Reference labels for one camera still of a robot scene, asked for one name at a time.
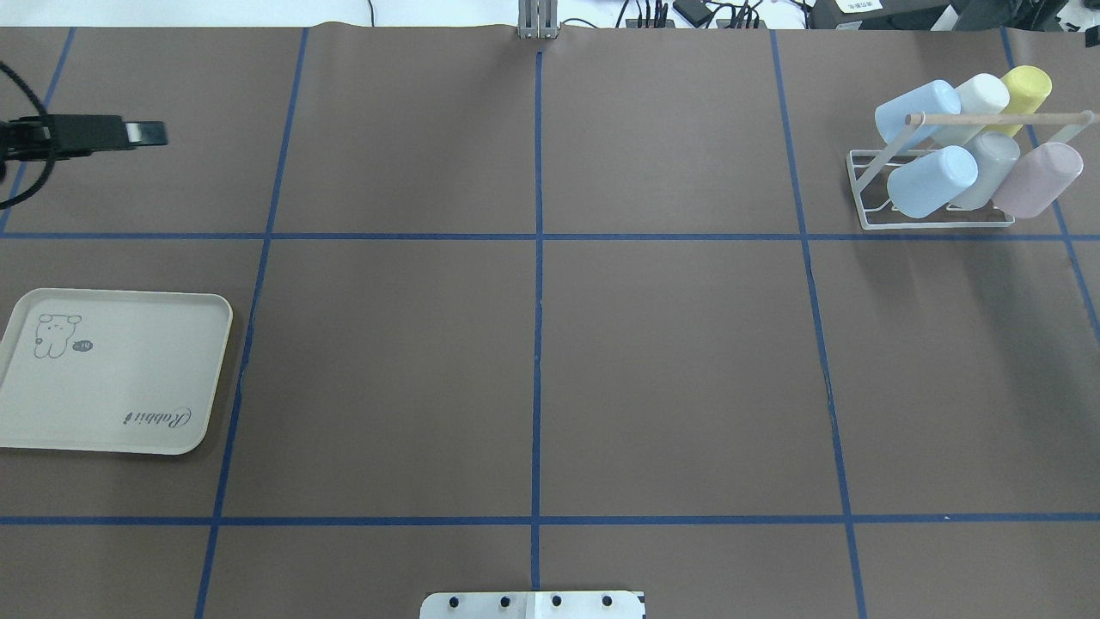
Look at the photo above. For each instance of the pink cup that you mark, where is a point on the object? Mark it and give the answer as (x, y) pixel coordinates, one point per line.
(1038, 179)

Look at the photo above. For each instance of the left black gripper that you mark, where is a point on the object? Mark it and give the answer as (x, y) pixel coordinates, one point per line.
(90, 134)

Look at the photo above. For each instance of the aluminium frame post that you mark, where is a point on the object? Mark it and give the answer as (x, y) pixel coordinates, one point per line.
(538, 20)

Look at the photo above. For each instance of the black power adapter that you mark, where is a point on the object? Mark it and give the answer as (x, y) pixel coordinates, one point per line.
(696, 13)

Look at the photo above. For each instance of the yellow cup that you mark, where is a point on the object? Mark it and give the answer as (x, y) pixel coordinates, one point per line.
(1028, 88)

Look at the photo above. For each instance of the white wire cup rack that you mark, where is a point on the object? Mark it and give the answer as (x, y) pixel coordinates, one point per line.
(868, 172)

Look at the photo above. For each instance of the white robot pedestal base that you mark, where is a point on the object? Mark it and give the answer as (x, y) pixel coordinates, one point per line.
(534, 604)

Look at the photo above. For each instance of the grey cup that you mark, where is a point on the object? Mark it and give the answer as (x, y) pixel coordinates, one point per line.
(995, 155)

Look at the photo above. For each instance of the wooden rack dowel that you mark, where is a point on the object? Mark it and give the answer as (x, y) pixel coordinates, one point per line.
(1084, 118)

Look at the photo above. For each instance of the cream plastic tray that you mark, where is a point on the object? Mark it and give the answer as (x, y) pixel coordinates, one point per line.
(112, 371)

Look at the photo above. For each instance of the light blue cup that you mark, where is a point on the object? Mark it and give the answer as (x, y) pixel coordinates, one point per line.
(918, 188)

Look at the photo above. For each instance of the blue cup back row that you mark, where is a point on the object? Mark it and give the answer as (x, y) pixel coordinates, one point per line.
(935, 97)

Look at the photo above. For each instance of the cream white cup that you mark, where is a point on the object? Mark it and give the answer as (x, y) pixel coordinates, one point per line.
(982, 95)

